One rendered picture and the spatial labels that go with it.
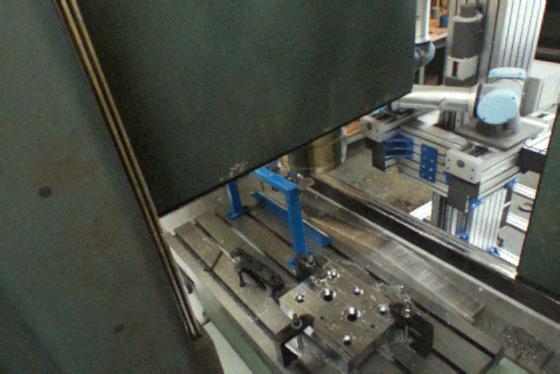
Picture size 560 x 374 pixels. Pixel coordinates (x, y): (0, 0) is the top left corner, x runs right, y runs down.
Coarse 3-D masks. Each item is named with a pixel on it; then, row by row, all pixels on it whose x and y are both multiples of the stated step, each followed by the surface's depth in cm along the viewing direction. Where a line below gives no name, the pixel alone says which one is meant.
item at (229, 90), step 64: (128, 0) 49; (192, 0) 54; (256, 0) 59; (320, 0) 66; (384, 0) 74; (128, 64) 52; (192, 64) 57; (256, 64) 63; (320, 64) 71; (384, 64) 81; (128, 128) 55; (192, 128) 60; (256, 128) 67; (320, 128) 77; (192, 192) 64
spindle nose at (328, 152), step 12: (336, 132) 86; (312, 144) 86; (324, 144) 86; (336, 144) 88; (288, 156) 90; (300, 156) 88; (312, 156) 87; (324, 156) 88; (336, 156) 89; (288, 168) 92; (300, 168) 90; (312, 168) 89; (324, 168) 89
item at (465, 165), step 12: (456, 156) 155; (468, 156) 153; (492, 156) 153; (504, 156) 156; (516, 156) 161; (456, 168) 157; (468, 168) 152; (480, 168) 151; (492, 168) 155; (468, 180) 155
